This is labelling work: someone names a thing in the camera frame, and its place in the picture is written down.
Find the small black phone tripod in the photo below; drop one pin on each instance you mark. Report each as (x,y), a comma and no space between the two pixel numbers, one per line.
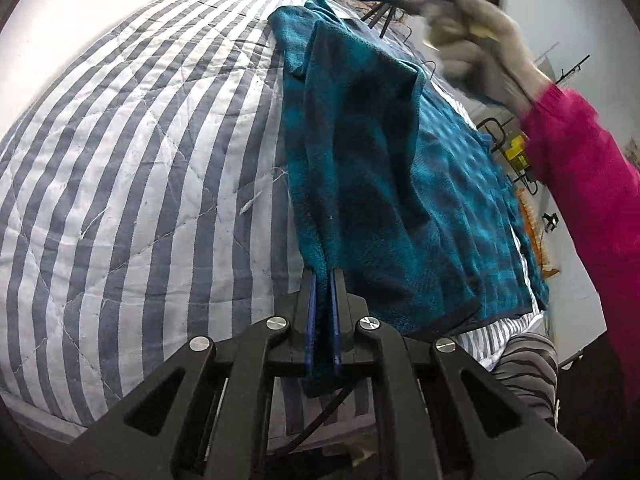
(550,220)

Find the small orange striped mattress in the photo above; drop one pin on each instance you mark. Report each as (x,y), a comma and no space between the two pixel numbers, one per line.
(530,210)

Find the person's right hand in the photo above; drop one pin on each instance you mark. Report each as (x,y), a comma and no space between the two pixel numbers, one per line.
(480,45)

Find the person's striped pants leg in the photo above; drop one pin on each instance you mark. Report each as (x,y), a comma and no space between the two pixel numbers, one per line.
(525,375)

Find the teal plaid jacket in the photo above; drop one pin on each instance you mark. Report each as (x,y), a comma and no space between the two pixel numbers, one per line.
(375,160)

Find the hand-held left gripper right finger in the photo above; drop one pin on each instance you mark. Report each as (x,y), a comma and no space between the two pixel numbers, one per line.
(334,320)

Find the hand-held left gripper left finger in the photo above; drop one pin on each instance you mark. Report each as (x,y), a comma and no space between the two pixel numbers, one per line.
(311,320)

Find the striped blue white bed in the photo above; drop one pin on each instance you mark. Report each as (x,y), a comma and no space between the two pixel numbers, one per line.
(125,185)

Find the person's right forearm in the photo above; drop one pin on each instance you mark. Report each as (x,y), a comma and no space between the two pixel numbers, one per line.
(590,185)

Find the yellow box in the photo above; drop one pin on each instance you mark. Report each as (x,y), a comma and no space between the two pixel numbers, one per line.
(517,152)

